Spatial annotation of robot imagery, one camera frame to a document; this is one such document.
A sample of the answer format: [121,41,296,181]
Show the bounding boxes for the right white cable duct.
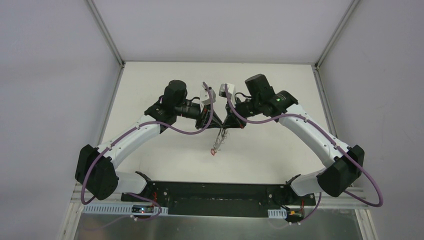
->
[267,208,287,219]

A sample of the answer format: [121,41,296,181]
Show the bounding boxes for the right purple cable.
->
[223,83,384,229]

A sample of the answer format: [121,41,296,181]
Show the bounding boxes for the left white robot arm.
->
[75,80,222,205]

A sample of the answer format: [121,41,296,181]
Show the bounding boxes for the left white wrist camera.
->
[199,88,216,108]

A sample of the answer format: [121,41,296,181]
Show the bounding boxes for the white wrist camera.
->
[199,88,216,108]
[218,83,236,101]

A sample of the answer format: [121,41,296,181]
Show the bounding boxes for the red tagged key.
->
[210,148,218,156]

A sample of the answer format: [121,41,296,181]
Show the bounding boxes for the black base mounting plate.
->
[139,181,316,218]

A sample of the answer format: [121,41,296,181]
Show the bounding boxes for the white cable duct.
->
[267,208,287,219]
[82,203,169,216]

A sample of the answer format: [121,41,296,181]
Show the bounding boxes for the metal key ring disc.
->
[212,128,228,153]

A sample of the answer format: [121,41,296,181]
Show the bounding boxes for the aluminium frame rail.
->
[318,187,369,210]

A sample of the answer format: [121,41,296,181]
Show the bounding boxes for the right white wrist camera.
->
[218,83,236,101]

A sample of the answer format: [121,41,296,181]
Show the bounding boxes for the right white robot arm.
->
[219,74,365,205]

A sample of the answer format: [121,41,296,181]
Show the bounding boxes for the left white cable duct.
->
[82,203,169,216]

